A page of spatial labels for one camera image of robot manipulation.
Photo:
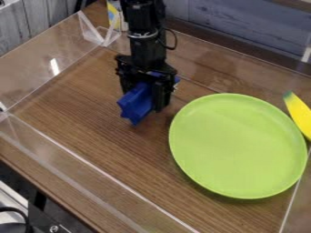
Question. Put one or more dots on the yellow toy corn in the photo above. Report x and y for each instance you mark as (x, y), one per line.
(299, 112)

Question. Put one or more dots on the blue plastic block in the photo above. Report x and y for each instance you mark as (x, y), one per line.
(136, 102)

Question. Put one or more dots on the clear acrylic enclosure wall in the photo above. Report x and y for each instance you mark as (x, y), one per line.
(107, 169)

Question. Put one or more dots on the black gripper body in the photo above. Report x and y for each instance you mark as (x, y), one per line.
(147, 56)

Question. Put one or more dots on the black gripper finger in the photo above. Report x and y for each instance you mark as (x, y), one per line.
(162, 90)
(128, 78)

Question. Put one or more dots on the green round plate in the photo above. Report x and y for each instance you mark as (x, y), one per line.
(236, 145)

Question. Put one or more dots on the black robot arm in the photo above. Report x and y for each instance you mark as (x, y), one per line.
(146, 18)

